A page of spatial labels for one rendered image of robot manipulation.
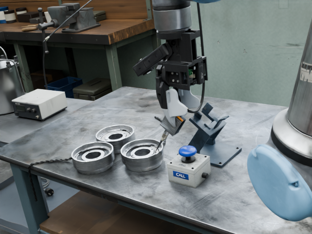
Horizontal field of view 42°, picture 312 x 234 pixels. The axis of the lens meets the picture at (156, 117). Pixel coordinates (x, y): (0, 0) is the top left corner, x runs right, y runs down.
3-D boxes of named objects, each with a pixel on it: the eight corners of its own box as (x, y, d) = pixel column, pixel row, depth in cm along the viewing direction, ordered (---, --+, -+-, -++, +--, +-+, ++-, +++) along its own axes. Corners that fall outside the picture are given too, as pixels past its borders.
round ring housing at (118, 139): (112, 135, 118) (110, 122, 116) (143, 140, 113) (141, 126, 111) (90, 152, 110) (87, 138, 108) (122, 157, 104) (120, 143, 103)
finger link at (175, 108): (184, 134, 85) (182, 91, 82) (162, 129, 89) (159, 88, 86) (192, 129, 87) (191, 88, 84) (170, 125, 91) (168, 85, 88)
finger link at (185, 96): (198, 126, 89) (192, 87, 85) (176, 121, 92) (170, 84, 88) (205, 119, 91) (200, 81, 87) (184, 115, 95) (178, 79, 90)
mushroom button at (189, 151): (176, 170, 91) (174, 150, 89) (186, 161, 94) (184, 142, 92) (191, 173, 88) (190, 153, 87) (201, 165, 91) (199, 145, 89)
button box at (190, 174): (168, 181, 91) (166, 162, 90) (185, 166, 97) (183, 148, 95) (199, 190, 87) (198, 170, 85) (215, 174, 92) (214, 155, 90)
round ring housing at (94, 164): (123, 159, 104) (121, 144, 102) (98, 179, 96) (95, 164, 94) (91, 152, 109) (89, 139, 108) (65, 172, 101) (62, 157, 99)
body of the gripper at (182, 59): (188, 94, 81) (183, 34, 76) (155, 89, 86) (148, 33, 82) (209, 82, 86) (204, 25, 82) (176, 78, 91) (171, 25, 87)
